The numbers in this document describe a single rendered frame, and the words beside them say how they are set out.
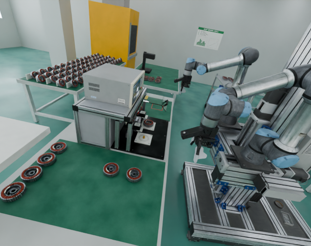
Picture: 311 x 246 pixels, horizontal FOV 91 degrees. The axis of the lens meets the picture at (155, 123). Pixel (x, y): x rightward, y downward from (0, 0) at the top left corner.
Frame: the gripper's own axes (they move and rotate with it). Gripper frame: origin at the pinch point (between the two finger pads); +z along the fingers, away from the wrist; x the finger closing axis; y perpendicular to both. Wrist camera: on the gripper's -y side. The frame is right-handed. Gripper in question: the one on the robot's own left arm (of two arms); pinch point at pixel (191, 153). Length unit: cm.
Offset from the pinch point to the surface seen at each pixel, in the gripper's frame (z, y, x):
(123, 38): -11, -136, 409
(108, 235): 40, -37, -29
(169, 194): 115, 14, 50
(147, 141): 37, -24, 48
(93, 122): 16, -69, 35
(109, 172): 37, -48, 8
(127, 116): 4, -42, 32
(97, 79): -14, -70, 48
